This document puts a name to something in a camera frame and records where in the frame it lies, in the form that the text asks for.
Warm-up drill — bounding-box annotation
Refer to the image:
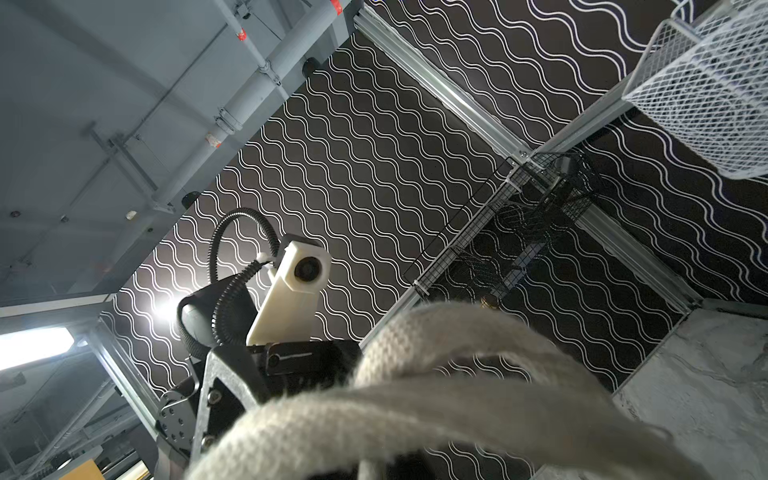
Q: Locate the black wire wall basket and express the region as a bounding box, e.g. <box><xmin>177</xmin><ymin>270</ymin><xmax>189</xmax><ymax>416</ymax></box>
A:
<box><xmin>406</xmin><ymin>151</ymin><xmax>603</xmax><ymax>308</ymax></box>

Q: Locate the cream canvas grocery bag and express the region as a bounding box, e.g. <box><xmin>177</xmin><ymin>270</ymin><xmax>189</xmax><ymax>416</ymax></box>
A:
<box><xmin>186</xmin><ymin>302</ymin><xmax>707</xmax><ymax>479</ymax></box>

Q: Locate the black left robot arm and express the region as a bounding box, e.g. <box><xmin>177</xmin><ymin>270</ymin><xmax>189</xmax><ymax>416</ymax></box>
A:
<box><xmin>155</xmin><ymin>207</ymin><xmax>361</xmax><ymax>479</ymax></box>

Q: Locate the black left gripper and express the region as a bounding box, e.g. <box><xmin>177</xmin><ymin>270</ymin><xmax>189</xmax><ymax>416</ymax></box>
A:
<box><xmin>155</xmin><ymin>340</ymin><xmax>361</xmax><ymax>468</ymax></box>

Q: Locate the white wire wall basket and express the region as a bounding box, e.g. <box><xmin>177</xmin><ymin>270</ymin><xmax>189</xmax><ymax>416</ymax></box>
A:
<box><xmin>622</xmin><ymin>1</ymin><xmax>767</xmax><ymax>180</ymax></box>

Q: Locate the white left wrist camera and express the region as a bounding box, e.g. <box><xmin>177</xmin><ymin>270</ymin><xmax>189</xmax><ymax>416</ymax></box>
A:
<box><xmin>245</xmin><ymin>234</ymin><xmax>331</xmax><ymax>346</ymax></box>

